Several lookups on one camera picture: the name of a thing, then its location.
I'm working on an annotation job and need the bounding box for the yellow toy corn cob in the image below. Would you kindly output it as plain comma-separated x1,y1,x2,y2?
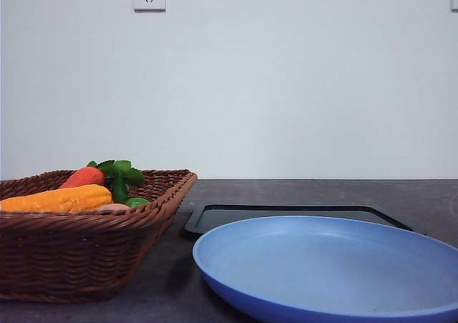
1,184,114,213

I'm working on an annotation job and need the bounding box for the brown wicker basket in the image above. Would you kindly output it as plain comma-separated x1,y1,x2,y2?
0,169,198,304

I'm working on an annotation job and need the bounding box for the green toy pepper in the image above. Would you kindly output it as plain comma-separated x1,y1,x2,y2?
125,197,148,208

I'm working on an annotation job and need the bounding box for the orange toy carrot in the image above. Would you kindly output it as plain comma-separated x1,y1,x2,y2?
60,167,104,188

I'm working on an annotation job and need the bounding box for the black flat tray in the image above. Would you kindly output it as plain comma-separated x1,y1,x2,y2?
185,205,412,240

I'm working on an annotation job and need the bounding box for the blue round plate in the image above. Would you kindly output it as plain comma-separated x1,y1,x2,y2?
193,216,458,323

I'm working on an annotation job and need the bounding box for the pink brown egg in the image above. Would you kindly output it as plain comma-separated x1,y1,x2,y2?
98,203,131,211

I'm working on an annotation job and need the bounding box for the green leafy toy vegetable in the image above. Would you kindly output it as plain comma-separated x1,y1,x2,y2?
87,160,145,204

